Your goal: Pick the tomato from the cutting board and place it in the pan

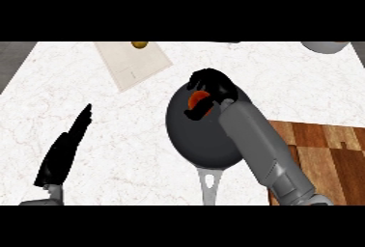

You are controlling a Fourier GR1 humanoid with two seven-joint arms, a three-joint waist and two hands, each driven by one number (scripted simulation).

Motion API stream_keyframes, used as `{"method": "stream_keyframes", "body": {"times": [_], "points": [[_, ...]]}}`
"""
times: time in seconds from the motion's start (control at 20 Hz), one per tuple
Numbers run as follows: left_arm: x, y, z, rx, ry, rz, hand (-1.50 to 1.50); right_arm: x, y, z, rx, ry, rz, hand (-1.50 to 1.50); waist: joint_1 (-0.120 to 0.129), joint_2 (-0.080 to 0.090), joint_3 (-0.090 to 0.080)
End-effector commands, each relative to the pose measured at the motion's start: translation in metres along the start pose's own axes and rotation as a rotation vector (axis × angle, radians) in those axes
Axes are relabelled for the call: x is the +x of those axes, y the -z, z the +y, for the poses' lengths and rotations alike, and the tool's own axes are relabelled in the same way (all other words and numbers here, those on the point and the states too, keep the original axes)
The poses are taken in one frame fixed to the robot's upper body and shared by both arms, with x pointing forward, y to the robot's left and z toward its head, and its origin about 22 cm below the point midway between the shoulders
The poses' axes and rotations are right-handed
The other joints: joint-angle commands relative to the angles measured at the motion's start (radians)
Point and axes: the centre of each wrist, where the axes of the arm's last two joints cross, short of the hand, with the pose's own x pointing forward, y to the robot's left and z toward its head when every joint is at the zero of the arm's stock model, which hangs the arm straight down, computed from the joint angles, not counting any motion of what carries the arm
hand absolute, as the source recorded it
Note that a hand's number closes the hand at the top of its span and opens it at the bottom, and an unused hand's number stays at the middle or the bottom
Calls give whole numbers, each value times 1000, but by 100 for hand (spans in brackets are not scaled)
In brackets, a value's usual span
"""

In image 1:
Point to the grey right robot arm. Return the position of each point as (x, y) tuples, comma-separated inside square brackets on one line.
[(266, 151)]

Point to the small yellow-brown fruit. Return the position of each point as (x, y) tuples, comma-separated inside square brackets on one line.
[(139, 44)]

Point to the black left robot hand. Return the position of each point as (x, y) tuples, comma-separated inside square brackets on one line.
[(61, 154)]

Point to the brown wooden cutting board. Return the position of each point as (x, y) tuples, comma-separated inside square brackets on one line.
[(328, 160)]

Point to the beige placemat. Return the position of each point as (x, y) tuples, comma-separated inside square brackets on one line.
[(135, 62)]

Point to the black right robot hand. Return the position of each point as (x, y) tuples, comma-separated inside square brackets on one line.
[(216, 84)]

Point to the dark grey frying pan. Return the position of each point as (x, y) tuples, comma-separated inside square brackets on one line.
[(200, 141)]

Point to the grey bowl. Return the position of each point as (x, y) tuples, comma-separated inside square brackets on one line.
[(325, 47)]

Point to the red tomato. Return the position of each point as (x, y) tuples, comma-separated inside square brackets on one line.
[(197, 100)]

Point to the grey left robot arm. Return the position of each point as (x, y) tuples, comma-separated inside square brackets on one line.
[(47, 197)]

